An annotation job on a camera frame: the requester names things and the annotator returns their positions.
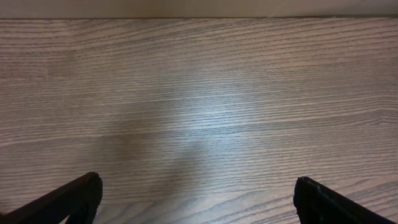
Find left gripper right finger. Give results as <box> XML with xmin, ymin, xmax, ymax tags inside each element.
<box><xmin>293</xmin><ymin>176</ymin><xmax>395</xmax><ymax>224</ymax></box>

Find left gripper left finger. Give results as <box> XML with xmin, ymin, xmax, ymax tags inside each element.
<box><xmin>1</xmin><ymin>172</ymin><xmax>103</xmax><ymax>224</ymax></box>

